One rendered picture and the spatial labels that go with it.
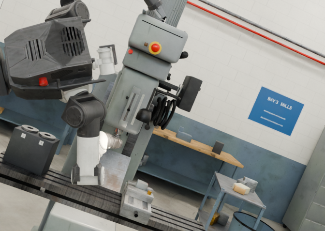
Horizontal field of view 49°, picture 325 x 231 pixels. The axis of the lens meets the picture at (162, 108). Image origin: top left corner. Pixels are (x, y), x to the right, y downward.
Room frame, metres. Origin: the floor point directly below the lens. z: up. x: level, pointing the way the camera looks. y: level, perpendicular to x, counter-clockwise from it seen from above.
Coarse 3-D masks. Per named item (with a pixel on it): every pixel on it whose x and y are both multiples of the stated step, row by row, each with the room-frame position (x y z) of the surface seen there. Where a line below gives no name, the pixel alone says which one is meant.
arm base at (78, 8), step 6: (78, 0) 1.49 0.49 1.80; (72, 6) 1.45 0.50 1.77; (78, 6) 1.47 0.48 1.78; (84, 6) 1.51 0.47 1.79; (60, 12) 1.46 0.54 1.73; (66, 12) 1.43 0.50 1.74; (72, 12) 1.45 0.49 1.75; (78, 12) 1.47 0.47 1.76; (84, 12) 1.50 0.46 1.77; (48, 18) 1.48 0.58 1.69; (54, 18) 1.46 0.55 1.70; (60, 18) 1.46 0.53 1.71; (84, 18) 1.49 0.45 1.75; (84, 24) 1.50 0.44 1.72
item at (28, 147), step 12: (24, 132) 1.81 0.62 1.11; (36, 132) 1.86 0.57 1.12; (12, 144) 1.81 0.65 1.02; (24, 144) 1.81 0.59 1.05; (36, 144) 1.81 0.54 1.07; (48, 144) 1.81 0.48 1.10; (12, 156) 1.81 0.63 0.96; (24, 156) 1.81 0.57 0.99; (36, 156) 1.81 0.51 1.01; (48, 156) 1.82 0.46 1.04; (24, 168) 1.81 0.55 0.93; (36, 168) 1.81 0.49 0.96; (48, 168) 1.92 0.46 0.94
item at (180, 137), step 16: (0, 112) 5.26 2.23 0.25; (16, 112) 5.72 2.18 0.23; (48, 128) 5.56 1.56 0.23; (160, 128) 5.86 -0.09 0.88; (64, 144) 5.85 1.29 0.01; (192, 144) 5.57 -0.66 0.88; (144, 160) 5.71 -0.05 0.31; (224, 160) 5.52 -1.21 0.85; (160, 176) 5.48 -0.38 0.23; (176, 176) 5.89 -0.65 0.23
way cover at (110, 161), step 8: (112, 152) 2.28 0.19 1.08; (104, 160) 2.24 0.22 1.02; (112, 160) 2.26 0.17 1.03; (120, 160) 2.27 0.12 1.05; (128, 160) 2.29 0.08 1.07; (104, 168) 2.22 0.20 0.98; (112, 168) 2.24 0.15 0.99; (120, 168) 2.25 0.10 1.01; (104, 176) 2.19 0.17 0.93; (112, 176) 2.21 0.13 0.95; (120, 176) 2.23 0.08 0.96; (104, 184) 2.16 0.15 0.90; (112, 184) 2.18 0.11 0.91; (120, 184) 2.20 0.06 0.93
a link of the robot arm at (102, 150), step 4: (100, 132) 1.67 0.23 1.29; (100, 136) 1.65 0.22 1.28; (104, 136) 1.69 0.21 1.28; (100, 140) 1.62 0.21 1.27; (104, 140) 1.66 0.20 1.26; (100, 144) 1.61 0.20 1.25; (104, 144) 1.64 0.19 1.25; (100, 148) 1.61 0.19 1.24; (104, 148) 1.63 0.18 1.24; (100, 152) 1.61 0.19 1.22; (104, 152) 1.63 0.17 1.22; (100, 156) 1.62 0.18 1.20
